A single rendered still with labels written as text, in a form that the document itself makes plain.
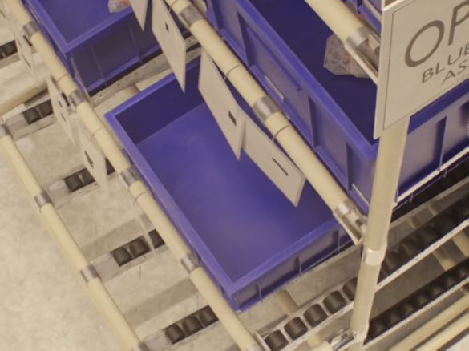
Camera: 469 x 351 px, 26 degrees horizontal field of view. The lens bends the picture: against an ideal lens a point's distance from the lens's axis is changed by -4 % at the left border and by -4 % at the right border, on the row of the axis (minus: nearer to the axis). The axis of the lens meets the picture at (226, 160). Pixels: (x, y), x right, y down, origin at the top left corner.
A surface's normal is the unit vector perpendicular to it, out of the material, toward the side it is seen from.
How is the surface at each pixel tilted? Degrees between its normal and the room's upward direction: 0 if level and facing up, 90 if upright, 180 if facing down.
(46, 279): 0
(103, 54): 90
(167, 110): 90
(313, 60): 4
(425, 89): 90
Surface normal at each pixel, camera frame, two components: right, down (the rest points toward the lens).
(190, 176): -0.10, -0.44
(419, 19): 0.55, 0.73
